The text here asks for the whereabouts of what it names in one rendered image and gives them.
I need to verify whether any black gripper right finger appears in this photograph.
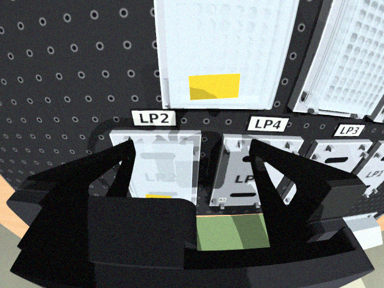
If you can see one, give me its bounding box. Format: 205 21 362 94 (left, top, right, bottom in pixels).
249 139 367 247

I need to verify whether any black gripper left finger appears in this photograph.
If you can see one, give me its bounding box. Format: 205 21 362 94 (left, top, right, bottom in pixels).
19 139 136 197

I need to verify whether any white control panel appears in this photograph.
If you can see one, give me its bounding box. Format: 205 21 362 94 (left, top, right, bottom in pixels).
343 212 384 249

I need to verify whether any dark grey perforated base plate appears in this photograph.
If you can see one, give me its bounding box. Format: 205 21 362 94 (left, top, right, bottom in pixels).
0 0 384 215

